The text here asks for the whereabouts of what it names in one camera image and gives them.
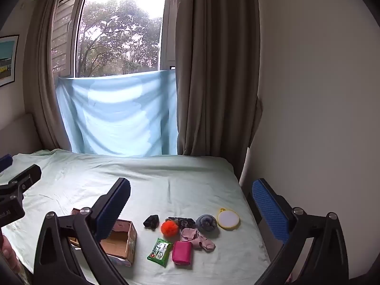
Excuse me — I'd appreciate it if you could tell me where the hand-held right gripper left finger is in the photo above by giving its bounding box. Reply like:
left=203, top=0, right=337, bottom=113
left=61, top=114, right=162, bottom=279
left=33, top=177, right=132, bottom=285

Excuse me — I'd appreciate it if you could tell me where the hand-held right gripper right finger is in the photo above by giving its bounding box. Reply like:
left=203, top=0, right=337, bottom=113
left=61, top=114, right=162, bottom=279
left=252, top=178, right=350, bottom=285

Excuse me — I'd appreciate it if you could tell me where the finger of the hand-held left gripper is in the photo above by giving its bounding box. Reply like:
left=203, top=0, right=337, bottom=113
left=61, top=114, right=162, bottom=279
left=0, top=154, right=13, bottom=173
left=0, top=164, right=42, bottom=197

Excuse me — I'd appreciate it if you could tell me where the cardboard box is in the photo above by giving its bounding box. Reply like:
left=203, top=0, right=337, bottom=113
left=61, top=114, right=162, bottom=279
left=69, top=208, right=138, bottom=267

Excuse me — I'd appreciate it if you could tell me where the black sock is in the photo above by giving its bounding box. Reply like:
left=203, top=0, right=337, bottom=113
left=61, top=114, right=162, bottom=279
left=144, top=214, right=160, bottom=231

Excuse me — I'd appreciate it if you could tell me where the yellow round sponge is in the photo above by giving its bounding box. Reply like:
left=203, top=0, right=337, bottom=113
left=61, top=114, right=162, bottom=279
left=217, top=208, right=240, bottom=230

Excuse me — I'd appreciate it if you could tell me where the orange pompom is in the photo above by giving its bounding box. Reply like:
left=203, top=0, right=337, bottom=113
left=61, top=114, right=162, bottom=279
left=161, top=220, right=179, bottom=237

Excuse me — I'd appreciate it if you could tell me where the green wipes packet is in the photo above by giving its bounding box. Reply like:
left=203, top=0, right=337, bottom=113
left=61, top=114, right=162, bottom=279
left=147, top=237, right=173, bottom=268

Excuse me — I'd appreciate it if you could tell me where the grey fuzzy scrunchie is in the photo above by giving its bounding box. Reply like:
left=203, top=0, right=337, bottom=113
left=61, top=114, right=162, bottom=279
left=195, top=214, right=219, bottom=233

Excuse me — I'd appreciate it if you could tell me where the black patterned cloth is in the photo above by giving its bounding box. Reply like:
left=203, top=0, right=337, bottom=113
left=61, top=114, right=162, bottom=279
left=168, top=216, right=196, bottom=229

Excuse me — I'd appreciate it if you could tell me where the pink sock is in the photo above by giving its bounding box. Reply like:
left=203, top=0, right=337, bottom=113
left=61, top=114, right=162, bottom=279
left=180, top=228, right=216, bottom=253

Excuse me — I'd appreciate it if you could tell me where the magenta pouch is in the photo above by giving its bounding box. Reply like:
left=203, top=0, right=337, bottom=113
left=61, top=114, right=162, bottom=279
left=172, top=240, right=193, bottom=265

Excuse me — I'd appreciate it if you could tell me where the person's left hand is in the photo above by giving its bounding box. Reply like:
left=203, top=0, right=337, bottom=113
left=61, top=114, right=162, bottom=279
left=0, top=234, right=22, bottom=277

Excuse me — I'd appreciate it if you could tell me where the beige headboard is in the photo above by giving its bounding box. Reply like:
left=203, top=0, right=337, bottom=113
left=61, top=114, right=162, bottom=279
left=0, top=113, right=43, bottom=155

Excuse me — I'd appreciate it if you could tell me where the narrow brown curtain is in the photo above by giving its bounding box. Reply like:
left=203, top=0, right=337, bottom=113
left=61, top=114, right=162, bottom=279
left=23, top=0, right=72, bottom=151

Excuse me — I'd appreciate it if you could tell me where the light blue cloth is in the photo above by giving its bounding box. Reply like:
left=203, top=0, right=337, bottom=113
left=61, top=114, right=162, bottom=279
left=56, top=70, right=179, bottom=158

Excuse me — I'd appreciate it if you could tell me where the wide brown curtain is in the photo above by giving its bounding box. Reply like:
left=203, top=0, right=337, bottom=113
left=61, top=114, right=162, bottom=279
left=175, top=0, right=263, bottom=182

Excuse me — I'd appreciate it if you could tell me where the window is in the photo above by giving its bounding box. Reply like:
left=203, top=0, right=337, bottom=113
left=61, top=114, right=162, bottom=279
left=52, top=0, right=178, bottom=79

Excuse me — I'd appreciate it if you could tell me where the wall poster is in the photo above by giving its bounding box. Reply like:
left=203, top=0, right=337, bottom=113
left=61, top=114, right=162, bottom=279
left=0, top=34, right=20, bottom=87

